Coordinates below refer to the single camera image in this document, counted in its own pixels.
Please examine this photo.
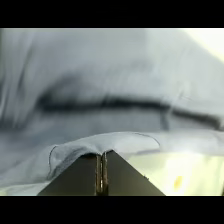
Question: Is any grey-blue shirt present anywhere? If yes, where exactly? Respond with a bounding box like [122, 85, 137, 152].
[0, 28, 224, 197]

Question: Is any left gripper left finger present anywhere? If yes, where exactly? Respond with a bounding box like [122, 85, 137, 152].
[37, 152, 102, 197]

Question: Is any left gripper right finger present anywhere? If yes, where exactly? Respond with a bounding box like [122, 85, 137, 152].
[101, 149, 166, 197]

